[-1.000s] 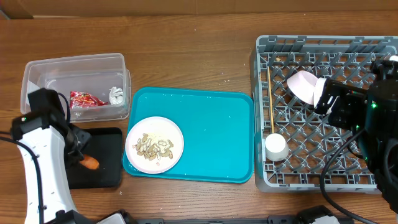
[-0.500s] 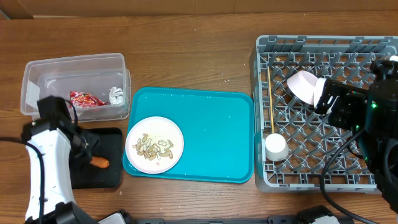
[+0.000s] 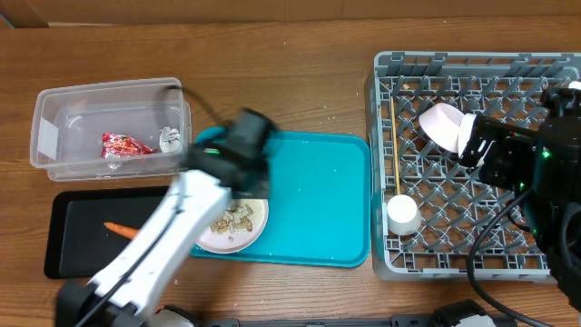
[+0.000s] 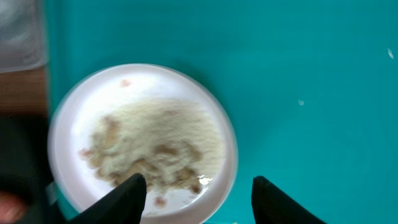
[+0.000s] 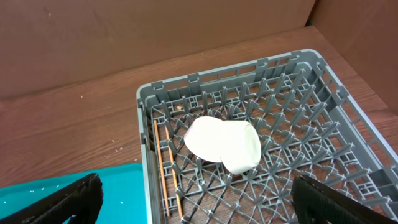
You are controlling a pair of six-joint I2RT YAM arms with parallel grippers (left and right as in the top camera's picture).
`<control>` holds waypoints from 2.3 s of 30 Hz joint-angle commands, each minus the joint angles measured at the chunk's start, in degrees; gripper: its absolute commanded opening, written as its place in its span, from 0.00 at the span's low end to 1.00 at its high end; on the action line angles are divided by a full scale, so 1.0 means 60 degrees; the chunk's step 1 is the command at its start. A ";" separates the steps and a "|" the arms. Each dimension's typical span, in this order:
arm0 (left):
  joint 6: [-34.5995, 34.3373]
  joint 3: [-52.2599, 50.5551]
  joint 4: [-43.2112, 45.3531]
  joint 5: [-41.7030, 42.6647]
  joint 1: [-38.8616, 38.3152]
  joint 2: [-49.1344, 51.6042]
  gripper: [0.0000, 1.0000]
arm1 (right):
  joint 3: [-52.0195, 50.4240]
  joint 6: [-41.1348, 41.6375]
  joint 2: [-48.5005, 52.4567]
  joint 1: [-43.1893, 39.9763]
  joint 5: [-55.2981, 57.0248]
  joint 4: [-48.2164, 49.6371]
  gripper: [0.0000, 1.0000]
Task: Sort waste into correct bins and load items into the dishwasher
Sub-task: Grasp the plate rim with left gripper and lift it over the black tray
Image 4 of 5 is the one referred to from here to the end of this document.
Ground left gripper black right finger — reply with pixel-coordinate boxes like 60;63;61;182
251;175;325;224

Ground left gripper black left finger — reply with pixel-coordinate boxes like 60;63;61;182
69;173;147;224

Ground white plate with peanuts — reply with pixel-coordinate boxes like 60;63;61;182
49;64;238;223

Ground black plastic tray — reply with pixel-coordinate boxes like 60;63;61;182
1;115;54;224

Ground teal plastic tray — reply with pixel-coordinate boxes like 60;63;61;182
44;0;397;223

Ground clear plastic bin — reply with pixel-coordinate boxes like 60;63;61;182
1;0;48;73

